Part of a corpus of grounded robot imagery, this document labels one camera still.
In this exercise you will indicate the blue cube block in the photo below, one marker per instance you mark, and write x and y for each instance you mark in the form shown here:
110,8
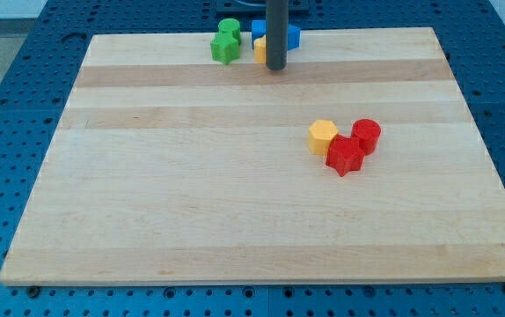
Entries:
258,30

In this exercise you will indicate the blue pentagon block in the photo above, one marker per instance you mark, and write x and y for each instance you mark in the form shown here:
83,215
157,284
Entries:
293,37

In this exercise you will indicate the red star block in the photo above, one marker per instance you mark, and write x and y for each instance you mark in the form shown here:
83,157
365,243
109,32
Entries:
345,155

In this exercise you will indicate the green star block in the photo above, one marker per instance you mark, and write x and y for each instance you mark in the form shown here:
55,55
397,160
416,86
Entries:
224,48

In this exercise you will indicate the yellow hexagon block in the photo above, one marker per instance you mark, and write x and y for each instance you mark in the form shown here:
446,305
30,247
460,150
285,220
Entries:
321,134

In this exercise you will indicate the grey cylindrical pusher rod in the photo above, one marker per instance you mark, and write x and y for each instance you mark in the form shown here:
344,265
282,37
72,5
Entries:
277,18

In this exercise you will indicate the green cylinder block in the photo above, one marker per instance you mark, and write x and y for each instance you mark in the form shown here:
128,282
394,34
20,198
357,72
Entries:
231,26

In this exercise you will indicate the yellow block behind rod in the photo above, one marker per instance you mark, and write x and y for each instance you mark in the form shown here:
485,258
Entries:
260,50

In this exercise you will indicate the light wooden board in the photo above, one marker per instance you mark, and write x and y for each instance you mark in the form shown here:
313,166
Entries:
168,168

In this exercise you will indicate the red cylinder block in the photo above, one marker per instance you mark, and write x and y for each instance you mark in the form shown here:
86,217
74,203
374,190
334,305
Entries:
368,133

